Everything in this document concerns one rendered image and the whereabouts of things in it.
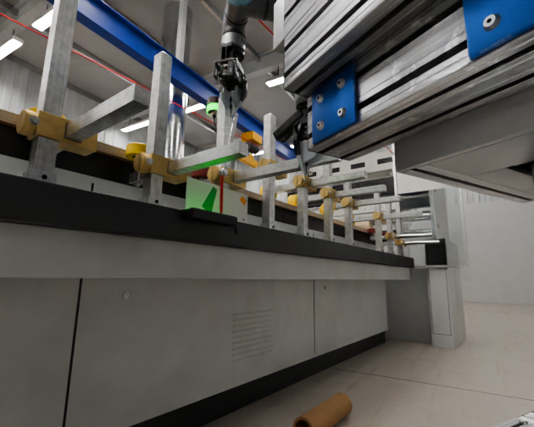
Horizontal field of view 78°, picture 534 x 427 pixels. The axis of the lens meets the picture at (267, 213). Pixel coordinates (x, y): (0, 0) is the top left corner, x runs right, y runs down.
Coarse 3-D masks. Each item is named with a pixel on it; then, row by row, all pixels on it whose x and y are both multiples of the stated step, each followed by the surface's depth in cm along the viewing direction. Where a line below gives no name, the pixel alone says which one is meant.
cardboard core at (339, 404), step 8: (328, 400) 123; (336, 400) 124; (344, 400) 126; (312, 408) 116; (320, 408) 115; (328, 408) 117; (336, 408) 119; (344, 408) 123; (304, 416) 108; (312, 416) 109; (320, 416) 111; (328, 416) 114; (336, 416) 117; (344, 416) 123; (296, 424) 109; (304, 424) 113; (312, 424) 106; (320, 424) 109; (328, 424) 112
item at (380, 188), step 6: (366, 186) 158; (372, 186) 156; (378, 186) 154; (384, 186) 153; (336, 192) 167; (342, 192) 165; (348, 192) 163; (354, 192) 161; (360, 192) 159; (366, 192) 157; (372, 192) 157; (312, 198) 175; (318, 198) 173
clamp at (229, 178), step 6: (210, 168) 104; (216, 168) 102; (228, 168) 105; (210, 174) 103; (216, 174) 101; (228, 174) 105; (216, 180) 103; (228, 180) 105; (234, 186) 109; (240, 186) 109
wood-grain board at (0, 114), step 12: (0, 108) 76; (0, 120) 76; (12, 120) 77; (108, 144) 96; (108, 156) 97; (120, 156) 98; (240, 192) 140; (252, 192) 147; (276, 204) 161; (288, 204) 170; (312, 216) 189; (360, 228) 246
